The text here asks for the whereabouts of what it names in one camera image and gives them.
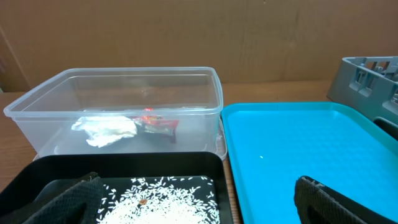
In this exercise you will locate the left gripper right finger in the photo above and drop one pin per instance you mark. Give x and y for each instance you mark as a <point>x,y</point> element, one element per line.
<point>318,204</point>

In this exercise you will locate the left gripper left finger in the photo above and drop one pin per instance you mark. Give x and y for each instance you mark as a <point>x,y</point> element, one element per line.
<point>77,202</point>

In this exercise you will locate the white tissue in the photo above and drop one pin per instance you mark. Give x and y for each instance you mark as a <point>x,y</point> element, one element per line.
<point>105,130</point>

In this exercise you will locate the red snack wrapper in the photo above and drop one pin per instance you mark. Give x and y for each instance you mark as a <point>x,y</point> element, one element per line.
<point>153,124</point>

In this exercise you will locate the grey dishwasher rack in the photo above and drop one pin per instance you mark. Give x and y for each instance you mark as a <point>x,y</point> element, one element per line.
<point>369,85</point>

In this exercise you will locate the black tray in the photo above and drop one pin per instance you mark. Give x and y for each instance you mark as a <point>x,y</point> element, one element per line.
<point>31,180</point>

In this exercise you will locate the teal serving tray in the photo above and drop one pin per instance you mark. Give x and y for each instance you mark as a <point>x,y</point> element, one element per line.
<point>271,145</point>

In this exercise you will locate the clear plastic bin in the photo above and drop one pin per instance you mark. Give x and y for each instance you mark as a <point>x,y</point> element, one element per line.
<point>192,95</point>

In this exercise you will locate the white rice pile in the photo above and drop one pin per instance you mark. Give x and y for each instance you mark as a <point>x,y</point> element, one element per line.
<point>166,199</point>

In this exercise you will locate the cardboard wall panel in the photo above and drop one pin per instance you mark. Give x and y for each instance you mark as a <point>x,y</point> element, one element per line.
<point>249,41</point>

